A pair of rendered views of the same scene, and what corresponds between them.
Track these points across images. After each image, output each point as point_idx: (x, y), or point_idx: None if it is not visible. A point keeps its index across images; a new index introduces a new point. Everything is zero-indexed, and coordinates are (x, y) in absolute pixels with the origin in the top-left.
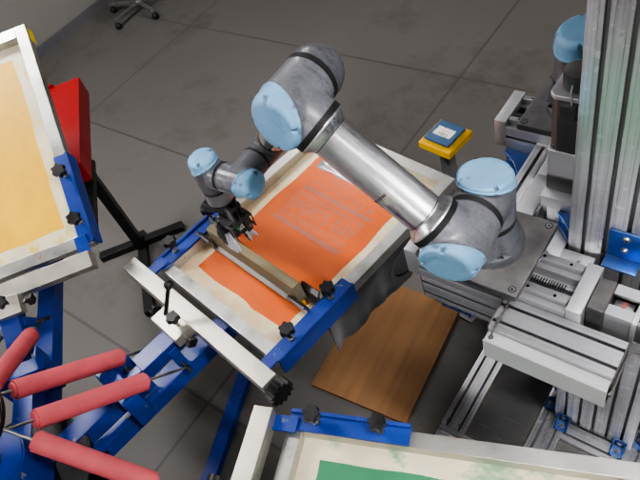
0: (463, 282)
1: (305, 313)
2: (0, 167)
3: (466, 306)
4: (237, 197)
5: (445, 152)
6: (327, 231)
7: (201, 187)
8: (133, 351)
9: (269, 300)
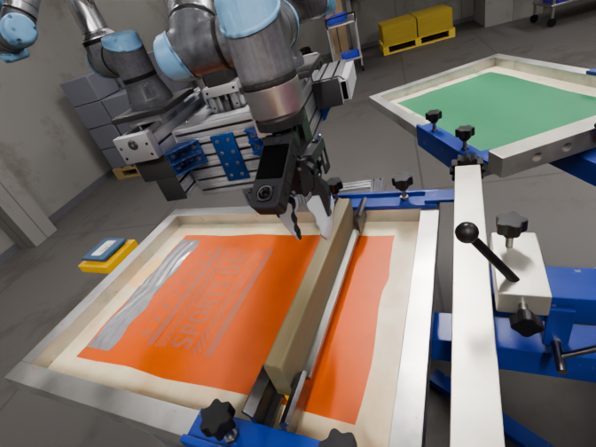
0: (307, 98)
1: (364, 218)
2: None
3: (315, 129)
4: (167, 426)
5: (131, 242)
6: (240, 272)
7: (288, 45)
8: None
9: (364, 269)
